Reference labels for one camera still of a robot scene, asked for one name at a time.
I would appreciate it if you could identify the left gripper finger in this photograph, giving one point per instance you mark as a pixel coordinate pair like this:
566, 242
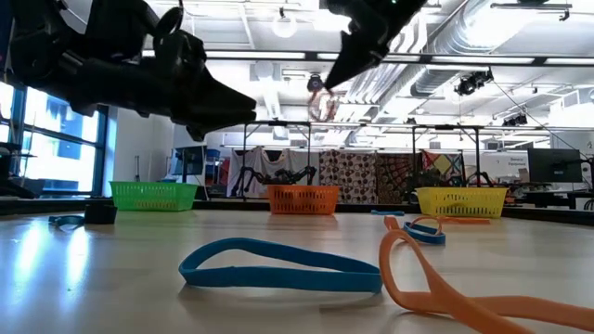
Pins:
227, 97
218, 123

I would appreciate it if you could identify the grey-blue rubber band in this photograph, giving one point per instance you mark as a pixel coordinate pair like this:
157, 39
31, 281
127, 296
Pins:
65, 219

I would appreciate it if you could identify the green plastic basket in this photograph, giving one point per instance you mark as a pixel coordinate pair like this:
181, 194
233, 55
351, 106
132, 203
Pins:
153, 197

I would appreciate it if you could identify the colourful geometric hanging cloth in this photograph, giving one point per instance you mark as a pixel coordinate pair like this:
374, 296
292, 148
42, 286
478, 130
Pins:
443, 163

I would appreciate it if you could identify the black shelf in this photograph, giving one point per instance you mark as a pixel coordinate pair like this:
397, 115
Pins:
14, 185

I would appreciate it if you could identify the white sign board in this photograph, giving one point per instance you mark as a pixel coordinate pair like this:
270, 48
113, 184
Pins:
506, 162

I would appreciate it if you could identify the black background monitor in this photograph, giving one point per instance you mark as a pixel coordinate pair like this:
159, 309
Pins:
554, 164

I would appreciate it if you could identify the round ceiling lamp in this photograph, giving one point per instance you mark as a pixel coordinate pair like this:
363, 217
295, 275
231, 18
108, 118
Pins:
284, 25

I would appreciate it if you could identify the orange black patterned cloth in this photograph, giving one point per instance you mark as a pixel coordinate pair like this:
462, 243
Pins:
394, 176

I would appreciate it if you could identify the dark blue rubber band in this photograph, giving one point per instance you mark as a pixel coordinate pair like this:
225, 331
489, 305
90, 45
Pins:
387, 213

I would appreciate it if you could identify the orange plastic basket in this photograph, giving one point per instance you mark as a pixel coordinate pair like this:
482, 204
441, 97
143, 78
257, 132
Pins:
304, 199

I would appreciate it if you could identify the black rack frame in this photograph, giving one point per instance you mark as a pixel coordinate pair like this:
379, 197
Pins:
417, 126

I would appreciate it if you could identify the black stage light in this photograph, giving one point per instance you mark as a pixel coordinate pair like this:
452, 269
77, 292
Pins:
515, 120
473, 83

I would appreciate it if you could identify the black thin rubber band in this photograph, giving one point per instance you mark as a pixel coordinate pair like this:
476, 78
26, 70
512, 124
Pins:
100, 214

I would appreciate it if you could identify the dotted hanging cloth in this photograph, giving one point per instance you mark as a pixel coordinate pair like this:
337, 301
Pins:
348, 171

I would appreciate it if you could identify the large window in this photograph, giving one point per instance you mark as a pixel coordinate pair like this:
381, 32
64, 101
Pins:
60, 153

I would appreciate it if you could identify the black ceiling camera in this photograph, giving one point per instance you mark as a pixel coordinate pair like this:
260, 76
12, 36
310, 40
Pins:
314, 82

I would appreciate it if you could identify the white hanging cloth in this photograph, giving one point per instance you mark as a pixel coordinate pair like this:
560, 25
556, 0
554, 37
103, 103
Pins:
260, 160

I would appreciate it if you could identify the black screen on stand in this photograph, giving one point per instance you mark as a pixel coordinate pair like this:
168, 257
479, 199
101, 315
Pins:
190, 160

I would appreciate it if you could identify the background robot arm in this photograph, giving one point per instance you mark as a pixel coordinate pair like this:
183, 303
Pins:
301, 175
250, 176
480, 178

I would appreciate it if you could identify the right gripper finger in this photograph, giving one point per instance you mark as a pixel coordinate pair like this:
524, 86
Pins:
378, 55
352, 60

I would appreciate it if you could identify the yellow plastic basket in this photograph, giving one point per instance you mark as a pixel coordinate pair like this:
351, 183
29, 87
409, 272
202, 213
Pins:
461, 200

